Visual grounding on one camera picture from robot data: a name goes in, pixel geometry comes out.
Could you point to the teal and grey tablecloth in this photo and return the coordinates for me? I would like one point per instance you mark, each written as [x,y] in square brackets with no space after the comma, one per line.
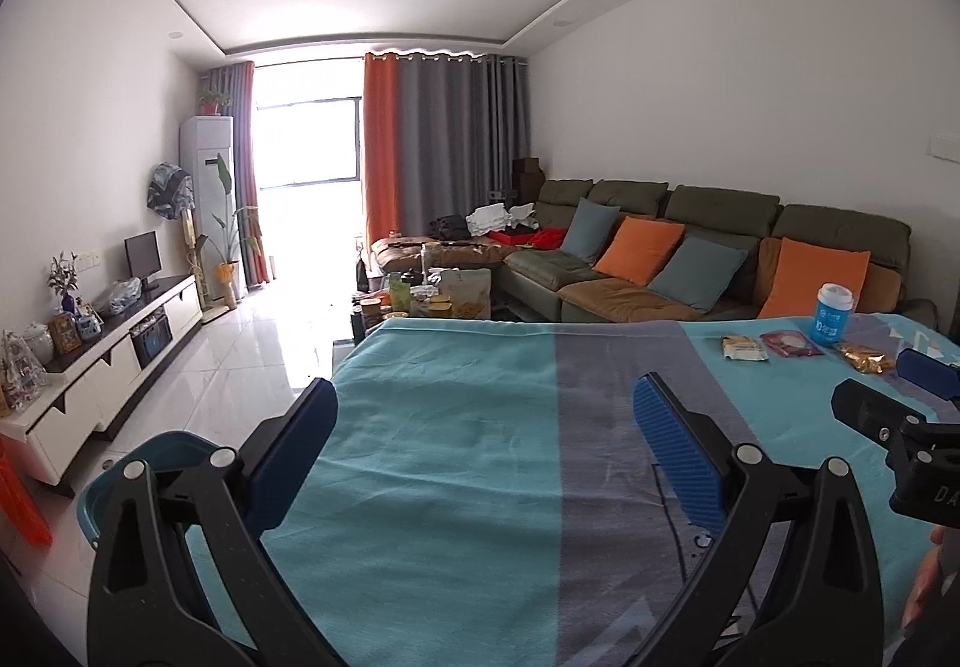
[486,497]

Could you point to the blue-grey cushion near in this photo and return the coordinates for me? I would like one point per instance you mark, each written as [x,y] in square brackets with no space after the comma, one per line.
[698,274]

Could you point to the white TV cabinet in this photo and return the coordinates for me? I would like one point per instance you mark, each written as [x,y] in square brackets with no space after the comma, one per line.
[93,390]

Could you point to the orange cushion far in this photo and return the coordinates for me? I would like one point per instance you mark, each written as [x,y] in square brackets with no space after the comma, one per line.
[640,249]

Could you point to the olive green sectional sofa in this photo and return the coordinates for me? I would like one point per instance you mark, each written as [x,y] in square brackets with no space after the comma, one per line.
[558,287]

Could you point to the red cloth on sofa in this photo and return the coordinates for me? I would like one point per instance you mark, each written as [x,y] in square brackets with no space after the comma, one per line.
[543,239]

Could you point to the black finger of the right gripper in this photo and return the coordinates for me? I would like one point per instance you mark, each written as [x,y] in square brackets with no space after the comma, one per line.
[879,418]

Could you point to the small gold candy wrapper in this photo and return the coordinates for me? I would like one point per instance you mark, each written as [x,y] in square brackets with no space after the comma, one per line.
[865,359]

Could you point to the orange cushion near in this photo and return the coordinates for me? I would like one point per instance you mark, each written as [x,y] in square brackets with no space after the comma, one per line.
[791,273]

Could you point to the white folded clothes pile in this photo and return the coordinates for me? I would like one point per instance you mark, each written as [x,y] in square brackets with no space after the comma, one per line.
[497,218]

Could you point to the yellow snack packet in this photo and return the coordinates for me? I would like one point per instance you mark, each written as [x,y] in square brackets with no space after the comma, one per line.
[743,348]

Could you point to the orange cushion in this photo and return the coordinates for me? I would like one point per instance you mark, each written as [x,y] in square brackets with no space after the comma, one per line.
[791,273]
[640,249]

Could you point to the orange and grey curtain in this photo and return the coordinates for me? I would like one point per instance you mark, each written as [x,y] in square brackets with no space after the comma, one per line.
[441,134]

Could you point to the white standing air conditioner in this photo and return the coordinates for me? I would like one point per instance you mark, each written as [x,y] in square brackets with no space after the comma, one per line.
[197,134]

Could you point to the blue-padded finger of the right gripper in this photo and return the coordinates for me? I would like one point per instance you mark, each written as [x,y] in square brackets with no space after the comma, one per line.
[933,376]

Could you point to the blue-grey cushion far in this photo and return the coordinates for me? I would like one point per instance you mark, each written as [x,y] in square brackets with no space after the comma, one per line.
[589,229]

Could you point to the teal plastic trash bin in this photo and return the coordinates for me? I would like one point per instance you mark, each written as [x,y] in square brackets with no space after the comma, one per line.
[163,454]

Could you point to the person's right hand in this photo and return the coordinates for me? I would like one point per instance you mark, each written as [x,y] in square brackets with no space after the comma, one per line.
[927,581]

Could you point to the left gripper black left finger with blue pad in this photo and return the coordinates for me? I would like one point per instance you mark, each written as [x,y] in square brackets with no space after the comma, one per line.
[181,576]

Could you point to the red snack packet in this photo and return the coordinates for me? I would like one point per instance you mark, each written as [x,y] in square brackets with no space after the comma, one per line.
[790,344]

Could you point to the blue-grey cushion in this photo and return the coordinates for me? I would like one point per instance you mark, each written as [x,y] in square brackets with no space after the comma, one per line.
[589,229]
[698,274]

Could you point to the dark cluttered coffee table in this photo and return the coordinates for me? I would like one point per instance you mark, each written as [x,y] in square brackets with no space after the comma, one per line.
[446,293]

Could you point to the covered standing fan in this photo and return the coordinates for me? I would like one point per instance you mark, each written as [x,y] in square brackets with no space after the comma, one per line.
[170,192]

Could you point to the blue white-capped bottle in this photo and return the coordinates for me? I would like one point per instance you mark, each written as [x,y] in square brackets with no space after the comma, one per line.
[834,306]

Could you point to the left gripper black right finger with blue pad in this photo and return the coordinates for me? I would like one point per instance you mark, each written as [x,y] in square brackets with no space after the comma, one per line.
[791,577]

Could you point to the potted green plant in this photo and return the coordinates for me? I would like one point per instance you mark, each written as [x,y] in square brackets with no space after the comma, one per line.
[235,227]

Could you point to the small black monitor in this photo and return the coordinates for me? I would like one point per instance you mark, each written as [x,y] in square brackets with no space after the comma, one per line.
[143,258]

